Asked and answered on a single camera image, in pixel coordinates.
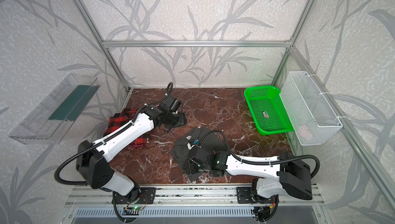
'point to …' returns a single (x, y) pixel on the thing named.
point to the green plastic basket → (268, 110)
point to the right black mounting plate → (244, 196)
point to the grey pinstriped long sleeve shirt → (202, 137)
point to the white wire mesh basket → (312, 122)
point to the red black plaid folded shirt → (119, 119)
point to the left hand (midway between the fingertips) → (187, 118)
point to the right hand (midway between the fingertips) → (186, 161)
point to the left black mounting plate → (140, 196)
